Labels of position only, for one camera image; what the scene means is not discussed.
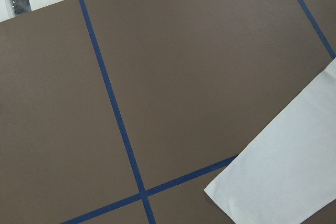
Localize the white printed t-shirt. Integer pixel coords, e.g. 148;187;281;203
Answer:
204;61;335;223

